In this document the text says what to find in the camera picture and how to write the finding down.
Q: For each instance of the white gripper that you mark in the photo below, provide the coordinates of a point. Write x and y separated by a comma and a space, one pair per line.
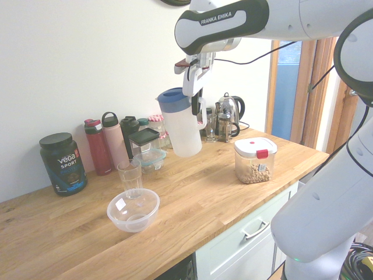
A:
193, 78

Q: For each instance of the white pitcher with blue lid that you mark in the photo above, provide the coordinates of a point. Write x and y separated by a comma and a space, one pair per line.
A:
183, 131

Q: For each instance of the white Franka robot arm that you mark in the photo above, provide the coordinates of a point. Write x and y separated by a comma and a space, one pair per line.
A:
320, 204

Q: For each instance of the pink water bottle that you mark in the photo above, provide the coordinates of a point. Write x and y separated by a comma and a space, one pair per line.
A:
115, 143

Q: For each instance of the red water bottle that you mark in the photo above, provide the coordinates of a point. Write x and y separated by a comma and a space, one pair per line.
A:
99, 151

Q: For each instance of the small jar with dark lid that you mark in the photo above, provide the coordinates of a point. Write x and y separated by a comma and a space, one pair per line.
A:
209, 111

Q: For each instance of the small clear glass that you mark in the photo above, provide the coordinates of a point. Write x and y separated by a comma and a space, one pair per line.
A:
211, 131

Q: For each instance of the glass french press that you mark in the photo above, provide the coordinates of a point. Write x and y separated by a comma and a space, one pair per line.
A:
228, 128

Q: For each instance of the tall jar red checkered lid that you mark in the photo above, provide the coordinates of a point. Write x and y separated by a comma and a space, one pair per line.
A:
156, 120

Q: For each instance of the steel electric kettle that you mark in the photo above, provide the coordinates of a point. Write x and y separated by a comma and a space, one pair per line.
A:
240, 109

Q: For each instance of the short jar red checkered lid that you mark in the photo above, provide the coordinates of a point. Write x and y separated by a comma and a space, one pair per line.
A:
164, 141

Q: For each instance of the glass jar with green lid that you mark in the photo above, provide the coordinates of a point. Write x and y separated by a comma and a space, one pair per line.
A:
142, 122

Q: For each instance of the clear container with black lid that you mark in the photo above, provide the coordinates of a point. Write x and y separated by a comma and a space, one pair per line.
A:
144, 135

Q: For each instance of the black shaker bottle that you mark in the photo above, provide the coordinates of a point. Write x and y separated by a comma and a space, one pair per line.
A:
128, 125

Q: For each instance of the glass food container teal lid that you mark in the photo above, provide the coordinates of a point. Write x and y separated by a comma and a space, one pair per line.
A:
150, 161

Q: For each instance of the cereal container white red lid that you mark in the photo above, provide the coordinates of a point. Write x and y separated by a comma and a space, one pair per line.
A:
253, 163

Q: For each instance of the blue door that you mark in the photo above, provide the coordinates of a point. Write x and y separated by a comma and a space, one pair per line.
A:
287, 102

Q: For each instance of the clear drinking glass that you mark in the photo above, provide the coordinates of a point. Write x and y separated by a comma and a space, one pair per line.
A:
129, 178

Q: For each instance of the clear plastic bowl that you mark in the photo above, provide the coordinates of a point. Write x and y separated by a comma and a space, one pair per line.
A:
125, 222

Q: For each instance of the black Vega protein tub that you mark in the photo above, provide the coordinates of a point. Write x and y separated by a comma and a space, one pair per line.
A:
64, 166

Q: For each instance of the pale green cabinet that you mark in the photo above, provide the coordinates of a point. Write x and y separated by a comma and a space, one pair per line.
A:
233, 256

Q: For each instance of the dark appliance under counter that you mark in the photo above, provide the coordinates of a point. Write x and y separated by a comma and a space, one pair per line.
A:
183, 271

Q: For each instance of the yellow plastic object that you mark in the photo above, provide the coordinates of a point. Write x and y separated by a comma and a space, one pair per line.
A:
367, 264

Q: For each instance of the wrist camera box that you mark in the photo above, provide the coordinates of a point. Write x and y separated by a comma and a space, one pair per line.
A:
180, 67

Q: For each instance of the black round wall object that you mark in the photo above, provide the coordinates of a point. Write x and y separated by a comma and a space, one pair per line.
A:
175, 1

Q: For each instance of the wooden door frame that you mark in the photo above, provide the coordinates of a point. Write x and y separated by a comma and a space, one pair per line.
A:
320, 116

